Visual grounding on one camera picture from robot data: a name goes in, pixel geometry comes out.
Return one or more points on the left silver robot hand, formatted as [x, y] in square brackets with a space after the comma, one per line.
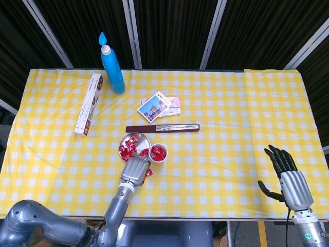
[135, 172]

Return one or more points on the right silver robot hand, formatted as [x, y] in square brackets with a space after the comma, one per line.
[295, 189]

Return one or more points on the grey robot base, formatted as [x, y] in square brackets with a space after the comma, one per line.
[167, 234]

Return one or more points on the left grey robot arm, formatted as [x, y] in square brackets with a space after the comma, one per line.
[64, 229]

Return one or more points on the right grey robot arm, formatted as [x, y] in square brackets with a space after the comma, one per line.
[311, 231]

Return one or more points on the white paper cup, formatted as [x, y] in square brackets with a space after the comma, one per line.
[158, 144]

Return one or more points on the round steel plate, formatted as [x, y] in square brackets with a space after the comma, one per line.
[141, 140]

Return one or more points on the yellow floor tape strip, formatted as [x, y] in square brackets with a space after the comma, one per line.
[262, 234]

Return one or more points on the postcard with building picture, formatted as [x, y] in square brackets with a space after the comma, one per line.
[153, 108]

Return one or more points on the yellow white checkered tablecloth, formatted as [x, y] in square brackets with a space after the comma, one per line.
[205, 167]

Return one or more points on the metal table leg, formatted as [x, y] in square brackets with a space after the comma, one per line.
[230, 234]

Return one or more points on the long white wrap box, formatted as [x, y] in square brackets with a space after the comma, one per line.
[88, 105]

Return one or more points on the blue detergent bottle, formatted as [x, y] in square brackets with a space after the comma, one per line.
[113, 72]

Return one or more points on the white frame post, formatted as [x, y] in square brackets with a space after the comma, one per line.
[50, 36]
[308, 51]
[326, 150]
[7, 106]
[132, 33]
[213, 33]

